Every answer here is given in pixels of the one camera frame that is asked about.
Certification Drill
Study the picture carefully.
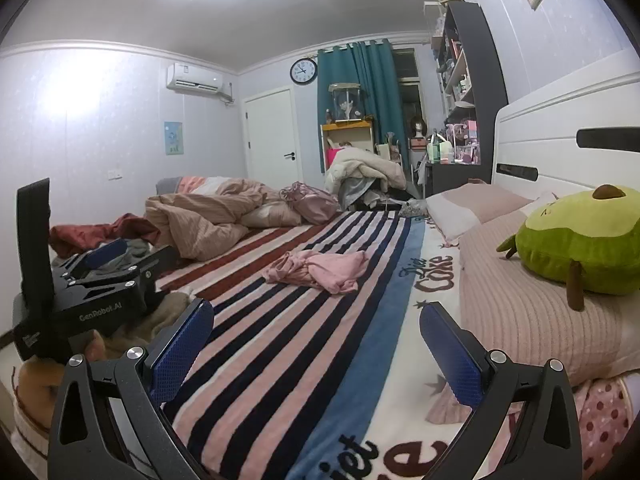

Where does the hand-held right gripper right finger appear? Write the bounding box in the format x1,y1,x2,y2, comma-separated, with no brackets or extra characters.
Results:
419,301,583,480

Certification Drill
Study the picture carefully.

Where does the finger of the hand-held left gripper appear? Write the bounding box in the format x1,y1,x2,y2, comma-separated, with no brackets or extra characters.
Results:
75,237,131,275
127,246,181,286

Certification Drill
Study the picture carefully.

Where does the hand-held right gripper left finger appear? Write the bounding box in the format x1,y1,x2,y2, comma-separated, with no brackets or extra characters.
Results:
47,298,216,480

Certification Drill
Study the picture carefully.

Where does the red sweatshirt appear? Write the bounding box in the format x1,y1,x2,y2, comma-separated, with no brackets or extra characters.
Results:
49,212,161,258

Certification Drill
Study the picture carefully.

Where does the small pink garment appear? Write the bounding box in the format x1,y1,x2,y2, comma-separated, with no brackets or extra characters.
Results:
262,249,370,295

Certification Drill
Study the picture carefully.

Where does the grey garment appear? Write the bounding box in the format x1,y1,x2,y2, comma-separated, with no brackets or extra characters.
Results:
107,239,151,266

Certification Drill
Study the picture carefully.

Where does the tan fleece cloth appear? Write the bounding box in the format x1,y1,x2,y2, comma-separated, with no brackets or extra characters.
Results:
117,290,198,353

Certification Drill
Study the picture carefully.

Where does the beige pink duvet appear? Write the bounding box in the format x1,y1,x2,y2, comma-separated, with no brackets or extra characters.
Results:
145,176,306,261

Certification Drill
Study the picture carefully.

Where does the large pink ribbed pillow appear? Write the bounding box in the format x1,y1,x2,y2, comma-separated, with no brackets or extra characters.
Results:
459,210,640,388

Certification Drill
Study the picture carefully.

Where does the brown plush toy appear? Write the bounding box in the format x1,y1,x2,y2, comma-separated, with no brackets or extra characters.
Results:
12,332,108,406

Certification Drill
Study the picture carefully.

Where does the striped printed blanket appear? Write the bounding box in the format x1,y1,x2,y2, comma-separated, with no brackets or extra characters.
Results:
157,208,506,480

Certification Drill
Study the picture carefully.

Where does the polka dot bed sheet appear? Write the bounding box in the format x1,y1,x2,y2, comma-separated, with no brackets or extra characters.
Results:
572,375,633,480

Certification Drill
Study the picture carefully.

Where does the pink satin cloth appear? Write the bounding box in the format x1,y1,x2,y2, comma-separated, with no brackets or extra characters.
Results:
279,182,341,225

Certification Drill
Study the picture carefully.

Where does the green avocado plush toy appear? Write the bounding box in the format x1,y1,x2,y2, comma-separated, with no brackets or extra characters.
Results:
496,184,640,311

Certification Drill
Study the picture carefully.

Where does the white door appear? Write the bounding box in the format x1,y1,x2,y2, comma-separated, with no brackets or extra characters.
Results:
242,88,303,183

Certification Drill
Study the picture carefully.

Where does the white air conditioner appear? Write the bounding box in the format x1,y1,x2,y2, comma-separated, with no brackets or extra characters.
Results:
166,61,224,95

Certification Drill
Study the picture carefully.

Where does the cream blanket pile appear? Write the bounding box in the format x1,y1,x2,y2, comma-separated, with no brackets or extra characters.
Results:
325,146,407,211

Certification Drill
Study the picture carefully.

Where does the clear cosmetics organizer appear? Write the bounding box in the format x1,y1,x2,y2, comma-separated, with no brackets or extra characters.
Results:
444,120,482,165

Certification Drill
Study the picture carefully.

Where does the yellow shelf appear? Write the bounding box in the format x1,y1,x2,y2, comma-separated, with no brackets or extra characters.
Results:
320,120,375,173

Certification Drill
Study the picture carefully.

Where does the white headboard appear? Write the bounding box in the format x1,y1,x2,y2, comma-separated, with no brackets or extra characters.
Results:
490,72,640,211

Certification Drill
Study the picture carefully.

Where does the teal curtain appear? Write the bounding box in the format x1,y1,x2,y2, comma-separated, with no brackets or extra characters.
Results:
317,39,411,176

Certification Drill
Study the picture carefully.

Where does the window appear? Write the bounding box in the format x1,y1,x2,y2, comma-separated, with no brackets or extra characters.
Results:
392,47,426,131

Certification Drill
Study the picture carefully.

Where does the dark tall bookshelf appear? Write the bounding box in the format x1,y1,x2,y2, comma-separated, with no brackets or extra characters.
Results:
424,0,509,198

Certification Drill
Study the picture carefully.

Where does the blue wall poster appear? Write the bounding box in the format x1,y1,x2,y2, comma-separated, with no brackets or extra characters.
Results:
164,121,184,155

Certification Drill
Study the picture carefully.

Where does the round wall clock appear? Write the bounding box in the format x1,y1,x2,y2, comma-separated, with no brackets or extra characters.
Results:
290,58,319,85

